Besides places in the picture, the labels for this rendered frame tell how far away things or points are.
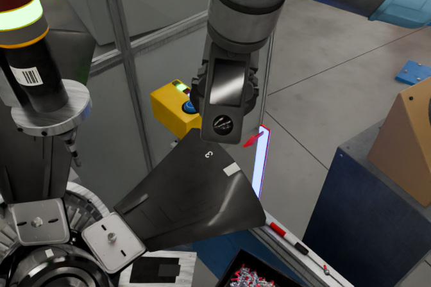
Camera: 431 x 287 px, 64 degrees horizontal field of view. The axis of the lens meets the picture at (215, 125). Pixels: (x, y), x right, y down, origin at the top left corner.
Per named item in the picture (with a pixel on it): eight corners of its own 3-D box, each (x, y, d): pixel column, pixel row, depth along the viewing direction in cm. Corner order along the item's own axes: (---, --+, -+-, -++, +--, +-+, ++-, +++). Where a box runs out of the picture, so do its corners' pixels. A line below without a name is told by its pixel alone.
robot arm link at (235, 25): (286, 21, 32) (199, 6, 31) (273, 54, 36) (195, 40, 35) (287, -31, 36) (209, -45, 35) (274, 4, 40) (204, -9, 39)
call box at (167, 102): (153, 120, 102) (148, 92, 94) (179, 104, 107) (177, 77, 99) (188, 150, 94) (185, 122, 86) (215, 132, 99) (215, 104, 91)
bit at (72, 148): (74, 170, 39) (59, 138, 35) (75, 162, 40) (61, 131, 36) (84, 168, 39) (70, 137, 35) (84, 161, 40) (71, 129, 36)
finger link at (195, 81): (220, 106, 51) (229, 70, 44) (219, 116, 50) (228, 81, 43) (189, 101, 51) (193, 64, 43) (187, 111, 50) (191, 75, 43)
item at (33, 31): (-25, 42, 26) (-33, 27, 25) (11, 15, 29) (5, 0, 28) (27, 49, 25) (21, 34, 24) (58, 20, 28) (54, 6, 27)
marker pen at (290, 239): (261, 217, 90) (306, 254, 83) (265, 213, 90) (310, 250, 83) (260, 220, 91) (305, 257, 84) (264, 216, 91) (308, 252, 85)
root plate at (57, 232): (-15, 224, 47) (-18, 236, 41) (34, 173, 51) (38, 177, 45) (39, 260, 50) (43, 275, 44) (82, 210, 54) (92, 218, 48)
